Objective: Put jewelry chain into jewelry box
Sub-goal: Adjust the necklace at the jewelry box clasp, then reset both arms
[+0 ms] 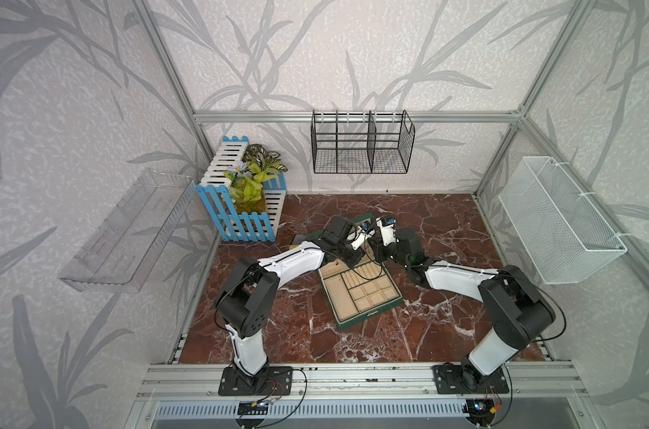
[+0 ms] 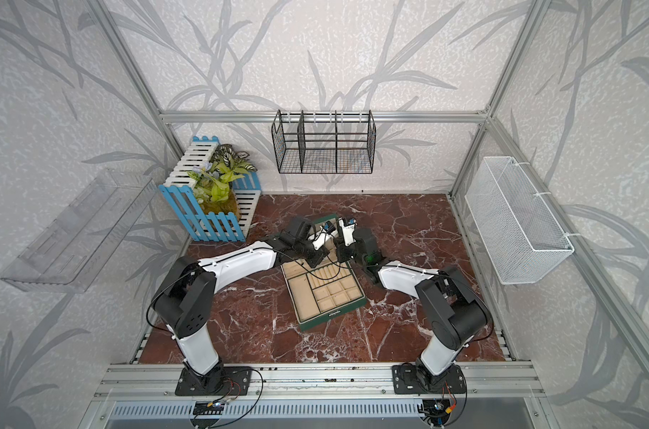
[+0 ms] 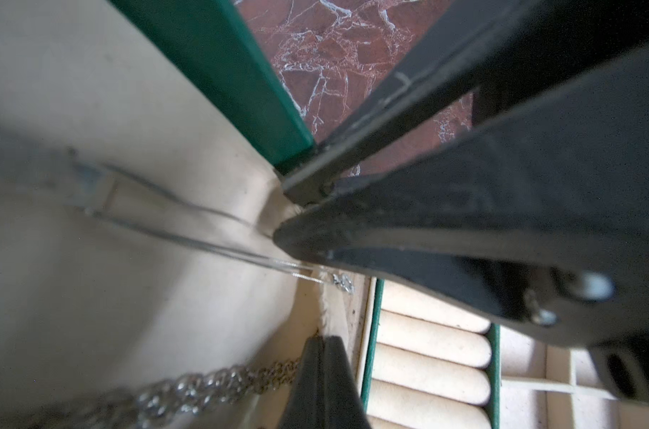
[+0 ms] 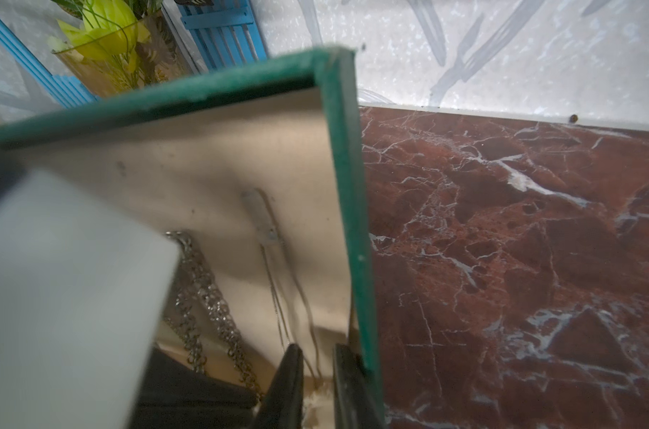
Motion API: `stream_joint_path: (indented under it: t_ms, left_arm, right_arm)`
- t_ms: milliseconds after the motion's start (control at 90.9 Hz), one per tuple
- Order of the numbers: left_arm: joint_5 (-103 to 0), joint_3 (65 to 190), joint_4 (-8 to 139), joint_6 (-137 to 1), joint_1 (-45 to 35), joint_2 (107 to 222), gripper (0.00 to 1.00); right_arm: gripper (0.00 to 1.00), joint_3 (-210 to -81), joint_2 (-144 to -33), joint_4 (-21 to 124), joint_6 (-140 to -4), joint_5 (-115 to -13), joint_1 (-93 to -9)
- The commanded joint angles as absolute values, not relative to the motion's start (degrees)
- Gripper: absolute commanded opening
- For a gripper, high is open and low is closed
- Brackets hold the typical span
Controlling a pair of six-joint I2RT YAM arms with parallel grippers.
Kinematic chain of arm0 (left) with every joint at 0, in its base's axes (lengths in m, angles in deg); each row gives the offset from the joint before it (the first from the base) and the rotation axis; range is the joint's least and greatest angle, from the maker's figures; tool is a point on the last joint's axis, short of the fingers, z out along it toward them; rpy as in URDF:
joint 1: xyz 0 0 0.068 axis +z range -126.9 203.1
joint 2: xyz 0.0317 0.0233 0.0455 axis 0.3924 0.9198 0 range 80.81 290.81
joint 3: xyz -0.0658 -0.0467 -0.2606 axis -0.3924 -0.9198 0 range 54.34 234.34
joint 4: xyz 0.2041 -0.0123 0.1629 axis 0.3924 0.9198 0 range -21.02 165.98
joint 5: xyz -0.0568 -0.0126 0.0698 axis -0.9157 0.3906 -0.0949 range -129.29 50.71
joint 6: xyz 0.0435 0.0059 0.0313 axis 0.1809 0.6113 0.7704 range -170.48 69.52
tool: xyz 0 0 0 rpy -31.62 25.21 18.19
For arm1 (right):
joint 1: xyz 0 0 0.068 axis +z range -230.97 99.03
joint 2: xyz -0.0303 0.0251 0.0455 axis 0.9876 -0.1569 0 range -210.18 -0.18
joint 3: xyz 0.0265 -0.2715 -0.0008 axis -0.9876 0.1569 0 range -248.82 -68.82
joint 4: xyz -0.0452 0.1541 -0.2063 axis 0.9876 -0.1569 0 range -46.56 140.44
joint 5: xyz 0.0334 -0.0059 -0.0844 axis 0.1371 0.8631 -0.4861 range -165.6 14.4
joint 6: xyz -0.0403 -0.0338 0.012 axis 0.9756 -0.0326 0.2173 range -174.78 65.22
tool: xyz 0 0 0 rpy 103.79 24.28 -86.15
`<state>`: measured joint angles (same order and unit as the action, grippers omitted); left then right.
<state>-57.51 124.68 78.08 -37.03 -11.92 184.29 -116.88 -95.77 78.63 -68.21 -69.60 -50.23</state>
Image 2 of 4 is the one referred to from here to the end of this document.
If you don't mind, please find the green jewelry box beige lining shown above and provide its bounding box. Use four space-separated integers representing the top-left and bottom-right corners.
282 214 367 331

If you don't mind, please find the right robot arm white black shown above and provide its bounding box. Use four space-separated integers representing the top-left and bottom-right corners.
333 226 492 382

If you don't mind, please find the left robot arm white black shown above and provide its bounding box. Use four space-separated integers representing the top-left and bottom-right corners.
149 216 337 388

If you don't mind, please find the blue white picket fence planter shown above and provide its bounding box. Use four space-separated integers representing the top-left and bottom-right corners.
158 136 261 242

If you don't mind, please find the artificial plant in amber vase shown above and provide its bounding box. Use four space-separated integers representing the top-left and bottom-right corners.
187 144 257 219

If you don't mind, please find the white mesh basket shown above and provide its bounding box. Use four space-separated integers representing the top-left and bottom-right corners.
466 157 575 284

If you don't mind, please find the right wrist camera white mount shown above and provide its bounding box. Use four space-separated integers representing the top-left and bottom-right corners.
338 217 357 247

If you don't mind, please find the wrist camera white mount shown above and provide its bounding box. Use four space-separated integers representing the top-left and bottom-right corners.
338 217 357 247
312 221 337 250

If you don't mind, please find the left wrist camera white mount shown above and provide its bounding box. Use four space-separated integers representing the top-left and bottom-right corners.
312 221 337 250

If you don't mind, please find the black wire basket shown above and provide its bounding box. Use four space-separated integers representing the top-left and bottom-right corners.
270 111 377 174

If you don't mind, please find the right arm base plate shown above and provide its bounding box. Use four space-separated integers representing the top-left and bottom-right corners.
392 363 467 395

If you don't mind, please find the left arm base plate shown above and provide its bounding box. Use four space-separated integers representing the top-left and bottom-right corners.
174 363 251 397

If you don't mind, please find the aluminium front rail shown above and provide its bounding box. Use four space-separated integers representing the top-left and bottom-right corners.
93 361 546 400

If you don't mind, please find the clear acrylic wall shelf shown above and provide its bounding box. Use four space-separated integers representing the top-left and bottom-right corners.
0 169 158 293

